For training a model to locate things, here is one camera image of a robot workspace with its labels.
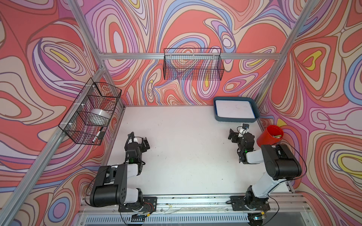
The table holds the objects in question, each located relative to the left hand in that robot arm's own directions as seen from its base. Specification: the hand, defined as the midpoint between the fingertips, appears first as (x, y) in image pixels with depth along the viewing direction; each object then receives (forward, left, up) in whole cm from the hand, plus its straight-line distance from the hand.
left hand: (139, 140), depth 91 cm
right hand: (+7, -66, -1) cm, 67 cm away
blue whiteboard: (+31, -71, -2) cm, 78 cm away
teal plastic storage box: (+40, -88, -1) cm, 96 cm away
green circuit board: (-41, -5, -10) cm, 42 cm away
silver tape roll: (0, +15, +25) cm, 29 cm away
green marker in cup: (-1, -88, +6) cm, 88 cm away
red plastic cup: (-1, -82, +8) cm, 83 cm away
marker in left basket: (-9, +17, +18) cm, 26 cm away
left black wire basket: (-2, +21, +24) cm, 32 cm away
